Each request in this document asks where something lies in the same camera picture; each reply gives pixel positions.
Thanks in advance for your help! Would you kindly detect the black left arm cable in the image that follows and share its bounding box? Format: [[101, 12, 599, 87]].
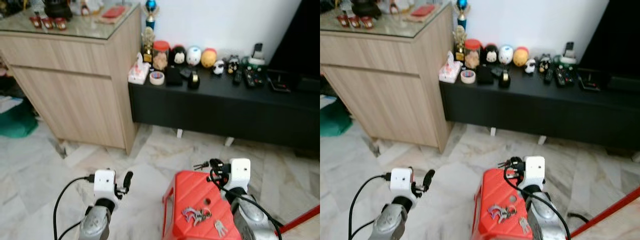
[[53, 174, 96, 240], [348, 173, 392, 240]]

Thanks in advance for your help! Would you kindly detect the bunch of keys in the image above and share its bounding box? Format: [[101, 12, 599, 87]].
[[487, 202, 532, 236], [181, 206, 229, 238]]

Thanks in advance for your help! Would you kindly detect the white pink tissue box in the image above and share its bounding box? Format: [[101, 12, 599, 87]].
[[128, 52, 151, 85], [439, 51, 463, 84]]

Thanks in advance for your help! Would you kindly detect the black panda toy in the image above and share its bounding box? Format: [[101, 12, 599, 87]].
[[483, 43, 500, 65], [170, 44, 187, 66]]

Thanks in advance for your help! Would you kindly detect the black wire frame stand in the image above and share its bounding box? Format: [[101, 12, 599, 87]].
[[578, 69, 602, 93], [266, 70, 292, 94]]

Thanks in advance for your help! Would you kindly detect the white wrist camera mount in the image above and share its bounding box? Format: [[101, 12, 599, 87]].
[[389, 167, 415, 199], [93, 169, 121, 202], [227, 158, 252, 191], [520, 156, 546, 189]]

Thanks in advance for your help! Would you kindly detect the black remote with coloured buttons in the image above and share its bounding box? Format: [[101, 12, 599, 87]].
[[243, 67, 267, 90], [555, 66, 579, 89]]

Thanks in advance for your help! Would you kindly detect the gold trophy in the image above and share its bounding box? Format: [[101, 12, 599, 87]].
[[453, 25, 467, 62], [141, 27, 156, 64]]

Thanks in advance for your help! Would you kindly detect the yellow red-capped toy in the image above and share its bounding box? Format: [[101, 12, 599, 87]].
[[513, 46, 530, 68], [201, 48, 218, 69]]

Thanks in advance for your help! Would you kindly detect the red book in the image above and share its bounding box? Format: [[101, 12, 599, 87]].
[[404, 4, 437, 24], [97, 5, 129, 25]]

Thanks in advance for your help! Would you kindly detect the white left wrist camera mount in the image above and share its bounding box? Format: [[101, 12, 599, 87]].
[[93, 169, 121, 202], [389, 167, 415, 199]]

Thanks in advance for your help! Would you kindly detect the red plastic stool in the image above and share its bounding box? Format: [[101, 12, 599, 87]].
[[161, 170, 244, 240], [471, 168, 538, 240]]

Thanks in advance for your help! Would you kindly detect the green bag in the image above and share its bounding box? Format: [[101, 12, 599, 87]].
[[0, 97, 39, 140], [320, 97, 354, 139]]

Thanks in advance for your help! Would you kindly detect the white egg toy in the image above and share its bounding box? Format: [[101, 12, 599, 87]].
[[498, 45, 515, 66], [186, 46, 202, 67]]

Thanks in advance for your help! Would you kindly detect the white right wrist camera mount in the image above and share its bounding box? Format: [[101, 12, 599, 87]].
[[520, 156, 546, 189], [227, 158, 252, 191]]

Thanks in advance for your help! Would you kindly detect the light wooden cabinet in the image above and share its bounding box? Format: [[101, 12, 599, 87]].
[[320, 2, 455, 154], [0, 2, 144, 154]]

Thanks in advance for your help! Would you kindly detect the blue ball trophy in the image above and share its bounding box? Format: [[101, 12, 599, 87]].
[[455, 0, 471, 31], [144, 0, 160, 31]]

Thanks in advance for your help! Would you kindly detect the black television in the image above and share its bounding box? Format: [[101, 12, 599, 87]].
[[267, 0, 321, 82], [579, 0, 640, 92]]

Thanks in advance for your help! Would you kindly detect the black square box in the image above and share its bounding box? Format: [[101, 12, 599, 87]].
[[476, 65, 495, 86], [165, 66, 184, 87]]

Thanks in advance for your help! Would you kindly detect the black TV console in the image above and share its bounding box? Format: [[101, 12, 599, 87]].
[[440, 71, 640, 152], [128, 69, 321, 152]]

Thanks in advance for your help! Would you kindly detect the red-lidded glass jar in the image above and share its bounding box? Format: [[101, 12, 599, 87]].
[[152, 40, 170, 71], [464, 38, 482, 70]]

